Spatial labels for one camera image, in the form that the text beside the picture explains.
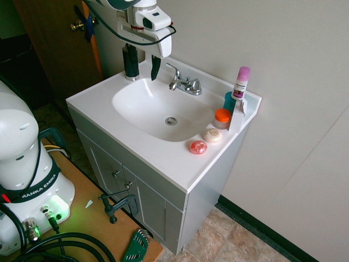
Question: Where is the cream round soap bar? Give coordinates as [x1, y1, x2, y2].
[203, 128, 223, 144]

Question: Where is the teal plastic cup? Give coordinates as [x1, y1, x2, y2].
[223, 91, 238, 114]

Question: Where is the small black plug with cable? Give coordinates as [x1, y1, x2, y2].
[39, 205, 66, 256]

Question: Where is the yellow wire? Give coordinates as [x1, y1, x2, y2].
[43, 144, 69, 157]

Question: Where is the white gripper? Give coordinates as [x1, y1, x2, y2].
[117, 15, 173, 82]

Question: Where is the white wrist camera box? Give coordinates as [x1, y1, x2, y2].
[135, 7, 172, 32]

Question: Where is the wide grey cabinet door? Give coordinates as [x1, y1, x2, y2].
[122, 164, 185, 253]

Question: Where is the black baseboard strip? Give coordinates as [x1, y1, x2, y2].
[217, 194, 320, 262]

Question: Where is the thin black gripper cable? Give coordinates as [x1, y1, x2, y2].
[83, 0, 177, 46]

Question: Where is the narrow grey cabinet door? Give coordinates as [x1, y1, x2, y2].
[77, 130, 125, 211]

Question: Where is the long chrome lever handle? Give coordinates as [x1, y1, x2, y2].
[165, 63, 182, 81]

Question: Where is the white bottle with pink cap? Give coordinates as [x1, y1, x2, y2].
[231, 66, 251, 101]

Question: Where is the brown wooden door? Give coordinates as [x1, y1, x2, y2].
[13, 0, 105, 106]

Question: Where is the red round soap bar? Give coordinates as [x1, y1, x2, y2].
[189, 140, 208, 155]

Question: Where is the brass door knob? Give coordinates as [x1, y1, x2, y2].
[70, 19, 86, 33]

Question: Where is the thick black power cable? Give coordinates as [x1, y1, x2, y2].
[0, 203, 28, 255]

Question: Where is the green hex key set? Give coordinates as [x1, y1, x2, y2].
[121, 229, 151, 262]

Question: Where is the blue tape strip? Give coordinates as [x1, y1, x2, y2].
[74, 4, 99, 43]

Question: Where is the white cardboard carton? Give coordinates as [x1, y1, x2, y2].
[228, 97, 249, 133]

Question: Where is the chrome faucet spout body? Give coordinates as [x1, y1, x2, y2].
[168, 77, 202, 96]

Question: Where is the grey vanity cabinet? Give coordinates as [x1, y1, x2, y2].
[67, 105, 248, 255]

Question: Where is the thick black looped cable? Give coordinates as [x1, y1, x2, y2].
[10, 231, 117, 262]

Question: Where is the dark teal clamp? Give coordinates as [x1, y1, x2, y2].
[39, 127, 71, 160]

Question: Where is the short chrome faucet handle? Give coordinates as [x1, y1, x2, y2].
[188, 78, 202, 95]

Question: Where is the black metal c-clamp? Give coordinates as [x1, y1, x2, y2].
[98, 190, 140, 225]

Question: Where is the jar with orange lid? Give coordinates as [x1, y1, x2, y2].
[213, 108, 232, 130]

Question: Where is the silver round cable connector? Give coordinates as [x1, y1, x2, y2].
[21, 217, 42, 244]

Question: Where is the white vanity sink top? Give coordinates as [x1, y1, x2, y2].
[65, 56, 262, 195]

